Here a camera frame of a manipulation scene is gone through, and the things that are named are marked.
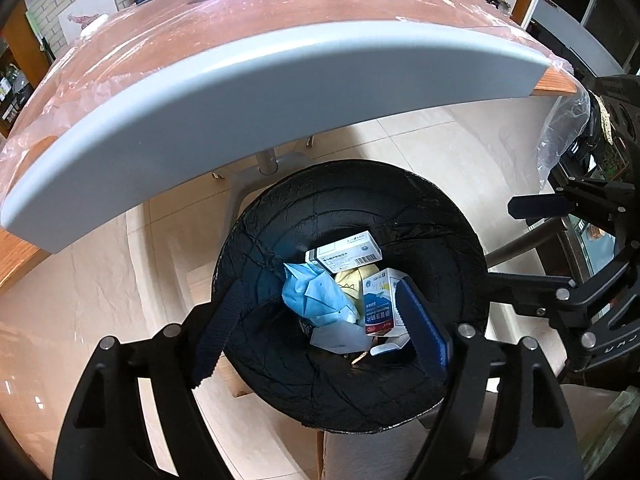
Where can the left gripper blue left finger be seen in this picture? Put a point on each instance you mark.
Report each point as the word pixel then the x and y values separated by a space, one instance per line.
pixel 133 414

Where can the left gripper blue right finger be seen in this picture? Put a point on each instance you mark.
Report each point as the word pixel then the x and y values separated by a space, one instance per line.
pixel 531 436

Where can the blue white medicine box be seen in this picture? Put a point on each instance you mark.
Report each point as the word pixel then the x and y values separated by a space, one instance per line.
pixel 381 317

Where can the translucent plastic box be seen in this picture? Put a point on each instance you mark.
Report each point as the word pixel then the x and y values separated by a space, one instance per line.
pixel 341 338

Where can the yellow paper pouch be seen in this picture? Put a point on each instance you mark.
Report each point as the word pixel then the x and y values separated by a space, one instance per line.
pixel 350 281

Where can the blue paper pouch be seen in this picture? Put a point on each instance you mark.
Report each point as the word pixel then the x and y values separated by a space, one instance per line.
pixel 312 293

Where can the black trash bin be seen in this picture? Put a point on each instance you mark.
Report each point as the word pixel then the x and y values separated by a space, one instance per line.
pixel 419 231

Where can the white oval mouse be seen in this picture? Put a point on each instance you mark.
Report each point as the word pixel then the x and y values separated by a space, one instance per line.
pixel 94 25

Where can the clear plastic table cover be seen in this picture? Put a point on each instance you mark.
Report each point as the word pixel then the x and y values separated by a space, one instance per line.
pixel 143 39

